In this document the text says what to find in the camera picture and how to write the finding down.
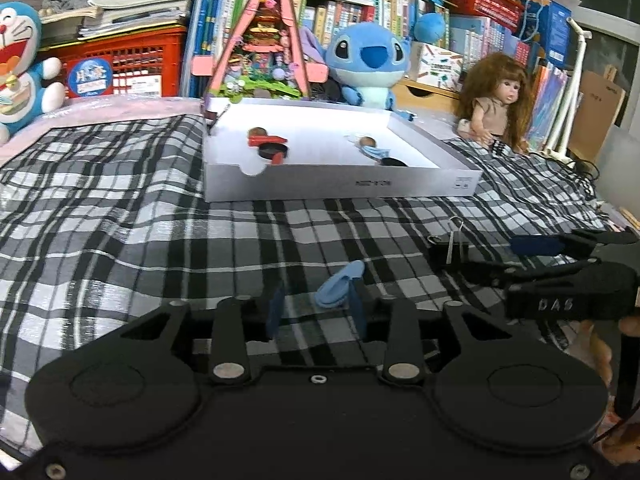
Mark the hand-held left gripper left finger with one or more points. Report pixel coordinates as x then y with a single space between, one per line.
276 310

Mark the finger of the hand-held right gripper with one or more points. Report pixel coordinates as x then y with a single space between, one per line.
492 272
535 246

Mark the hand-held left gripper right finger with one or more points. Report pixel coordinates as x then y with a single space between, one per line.
357 305

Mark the black binder clip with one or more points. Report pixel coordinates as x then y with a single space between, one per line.
447 254

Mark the white cardboard box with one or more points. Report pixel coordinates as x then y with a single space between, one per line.
325 182

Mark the black round dish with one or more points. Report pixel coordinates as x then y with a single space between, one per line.
393 162
272 150

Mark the short red plastic piece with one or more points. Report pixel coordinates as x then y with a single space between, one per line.
277 159

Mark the small brown walnut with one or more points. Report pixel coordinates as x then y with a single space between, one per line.
367 141

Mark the long red plastic piece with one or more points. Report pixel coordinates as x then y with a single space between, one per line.
267 139

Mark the person's right hand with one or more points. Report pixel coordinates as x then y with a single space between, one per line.
597 350

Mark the translucent plastic bin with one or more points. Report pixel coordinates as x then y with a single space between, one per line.
620 160

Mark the row of colourful thin books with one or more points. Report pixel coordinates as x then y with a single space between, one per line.
547 102

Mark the brown cardboard sheet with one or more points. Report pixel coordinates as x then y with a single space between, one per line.
602 105

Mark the brown haired doll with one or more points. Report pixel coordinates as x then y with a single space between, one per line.
500 90

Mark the white pipe rack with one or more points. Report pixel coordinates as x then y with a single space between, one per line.
570 90

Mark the black white plaid blanket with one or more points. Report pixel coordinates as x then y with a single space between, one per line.
125 220

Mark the wooden drawer box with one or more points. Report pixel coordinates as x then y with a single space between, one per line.
425 95

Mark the small binder clip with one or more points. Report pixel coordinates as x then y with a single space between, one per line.
212 122

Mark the white printed carton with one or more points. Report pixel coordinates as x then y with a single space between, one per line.
440 67

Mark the blue gift bag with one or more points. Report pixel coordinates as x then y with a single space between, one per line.
547 22

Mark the blue white plush toy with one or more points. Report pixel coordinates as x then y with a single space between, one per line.
430 27

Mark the blue alien plush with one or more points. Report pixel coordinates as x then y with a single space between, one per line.
367 55

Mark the pink triangular dollhouse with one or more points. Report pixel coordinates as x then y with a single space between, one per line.
265 35

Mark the red plastic crate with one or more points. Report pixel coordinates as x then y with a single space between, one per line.
140 60

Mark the row of shelf books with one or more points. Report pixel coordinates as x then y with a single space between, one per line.
345 15

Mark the row of blue tall books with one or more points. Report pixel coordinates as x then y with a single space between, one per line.
210 10

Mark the stack of books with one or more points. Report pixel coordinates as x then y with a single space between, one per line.
140 0

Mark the blue white cat plush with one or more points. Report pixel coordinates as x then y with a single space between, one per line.
20 60

